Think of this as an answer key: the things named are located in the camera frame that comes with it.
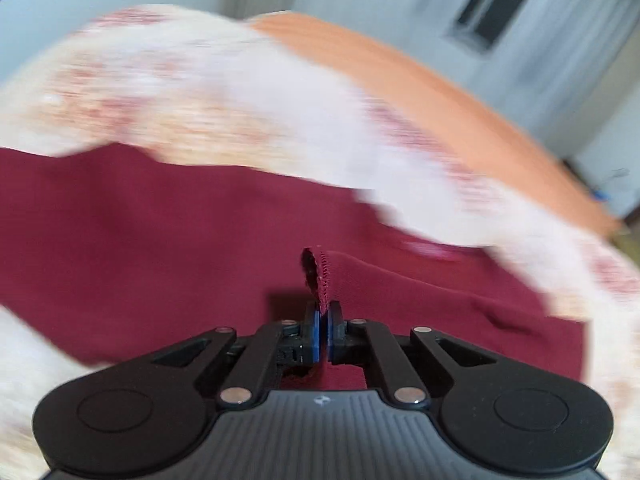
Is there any dark red long-sleeve shirt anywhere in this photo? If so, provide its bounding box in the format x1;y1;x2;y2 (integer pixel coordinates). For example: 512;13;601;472
1;144;585;379

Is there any orange bed sheet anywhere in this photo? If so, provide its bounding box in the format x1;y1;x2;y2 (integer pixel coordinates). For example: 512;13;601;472
250;12;620;237

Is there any floral beige quilt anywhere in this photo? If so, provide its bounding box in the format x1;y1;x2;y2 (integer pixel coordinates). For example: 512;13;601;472
1;4;639;479

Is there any white sheer curtain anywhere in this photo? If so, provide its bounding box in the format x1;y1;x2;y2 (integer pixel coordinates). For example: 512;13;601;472
292;0;639;139

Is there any window with dark glass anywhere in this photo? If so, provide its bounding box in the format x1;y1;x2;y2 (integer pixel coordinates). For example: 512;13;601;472
441;0;549;53

